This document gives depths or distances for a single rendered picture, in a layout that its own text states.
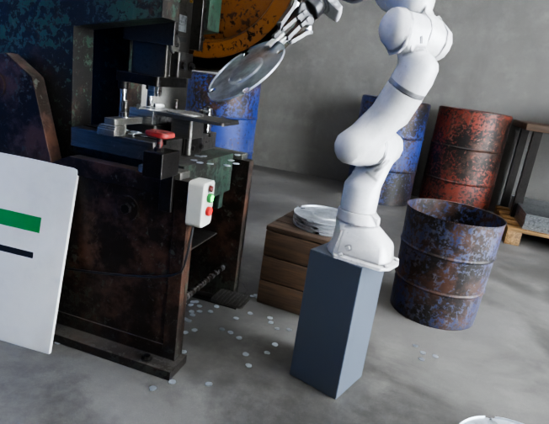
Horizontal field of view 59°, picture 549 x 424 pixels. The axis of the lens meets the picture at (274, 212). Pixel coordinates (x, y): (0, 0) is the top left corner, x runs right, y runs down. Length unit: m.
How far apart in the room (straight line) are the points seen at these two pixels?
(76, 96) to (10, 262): 0.58
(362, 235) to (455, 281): 0.79
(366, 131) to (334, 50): 3.56
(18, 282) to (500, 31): 4.20
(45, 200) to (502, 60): 4.02
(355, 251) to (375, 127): 0.37
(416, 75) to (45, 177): 1.15
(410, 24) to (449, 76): 3.44
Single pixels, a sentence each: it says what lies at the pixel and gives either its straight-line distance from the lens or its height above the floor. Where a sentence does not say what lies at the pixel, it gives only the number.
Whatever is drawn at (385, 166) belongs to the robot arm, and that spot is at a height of 0.73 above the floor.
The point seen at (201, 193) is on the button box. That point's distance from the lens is 1.39.
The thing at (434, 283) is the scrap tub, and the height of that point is 0.20.
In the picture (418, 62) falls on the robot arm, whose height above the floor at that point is 1.03.
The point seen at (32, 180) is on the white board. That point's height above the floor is 0.52.
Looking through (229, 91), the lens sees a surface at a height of 0.88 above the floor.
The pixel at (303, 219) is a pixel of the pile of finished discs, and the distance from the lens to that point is 1.99.
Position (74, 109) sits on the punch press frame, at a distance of 1.71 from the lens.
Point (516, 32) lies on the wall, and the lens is 4.86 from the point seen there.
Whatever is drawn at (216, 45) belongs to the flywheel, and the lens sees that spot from 2.01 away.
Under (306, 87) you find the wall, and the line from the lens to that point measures 4.95.
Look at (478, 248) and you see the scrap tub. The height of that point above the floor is 0.39.
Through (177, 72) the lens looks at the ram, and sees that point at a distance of 1.65.
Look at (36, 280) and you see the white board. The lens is 1.73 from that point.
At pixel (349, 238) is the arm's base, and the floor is 0.52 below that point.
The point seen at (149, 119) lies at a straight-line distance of 1.68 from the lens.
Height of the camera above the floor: 0.95
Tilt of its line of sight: 16 degrees down
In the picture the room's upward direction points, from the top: 8 degrees clockwise
